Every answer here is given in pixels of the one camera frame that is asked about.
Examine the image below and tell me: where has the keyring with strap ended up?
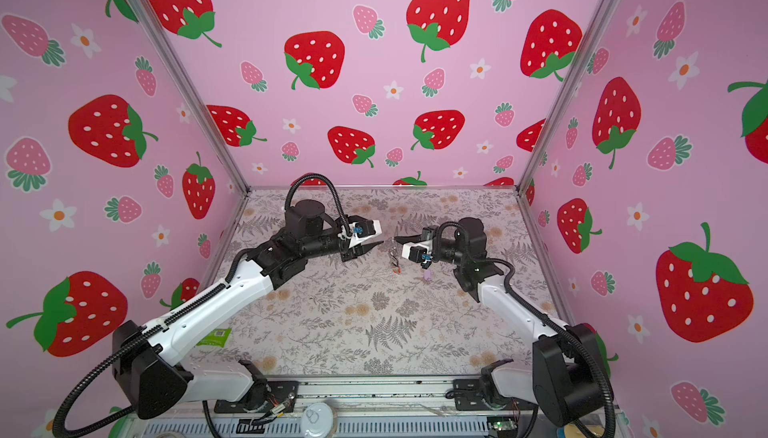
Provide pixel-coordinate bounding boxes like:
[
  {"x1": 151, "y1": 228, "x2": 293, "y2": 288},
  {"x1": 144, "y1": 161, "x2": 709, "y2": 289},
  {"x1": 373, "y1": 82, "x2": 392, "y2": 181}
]
[{"x1": 387, "y1": 244, "x2": 402, "y2": 274}]

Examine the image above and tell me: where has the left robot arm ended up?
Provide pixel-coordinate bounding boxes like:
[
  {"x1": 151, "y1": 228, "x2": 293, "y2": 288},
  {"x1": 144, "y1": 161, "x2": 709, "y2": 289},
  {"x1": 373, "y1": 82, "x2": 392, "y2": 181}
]
[{"x1": 52, "y1": 173, "x2": 383, "y2": 437}]

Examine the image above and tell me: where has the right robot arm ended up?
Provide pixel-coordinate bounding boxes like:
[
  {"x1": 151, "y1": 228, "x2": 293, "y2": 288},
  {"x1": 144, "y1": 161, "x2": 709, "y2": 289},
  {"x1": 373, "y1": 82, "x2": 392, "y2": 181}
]
[{"x1": 394, "y1": 218, "x2": 618, "y2": 437}]

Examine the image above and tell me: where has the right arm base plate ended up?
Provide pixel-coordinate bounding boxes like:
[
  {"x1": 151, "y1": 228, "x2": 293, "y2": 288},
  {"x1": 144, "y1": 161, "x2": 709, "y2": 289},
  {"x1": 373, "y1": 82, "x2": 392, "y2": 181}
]
[{"x1": 445, "y1": 378, "x2": 534, "y2": 412}]

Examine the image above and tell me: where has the aluminium front rail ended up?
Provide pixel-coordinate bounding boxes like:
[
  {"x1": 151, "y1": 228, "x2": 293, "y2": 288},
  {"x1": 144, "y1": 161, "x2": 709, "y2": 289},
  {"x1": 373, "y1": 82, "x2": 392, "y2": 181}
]
[{"x1": 128, "y1": 374, "x2": 619, "y2": 418}]

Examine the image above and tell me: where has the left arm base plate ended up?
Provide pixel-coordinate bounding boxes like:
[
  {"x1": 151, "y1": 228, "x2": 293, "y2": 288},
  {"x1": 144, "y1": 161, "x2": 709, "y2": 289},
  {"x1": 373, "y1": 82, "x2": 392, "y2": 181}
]
[{"x1": 214, "y1": 380, "x2": 299, "y2": 415}]

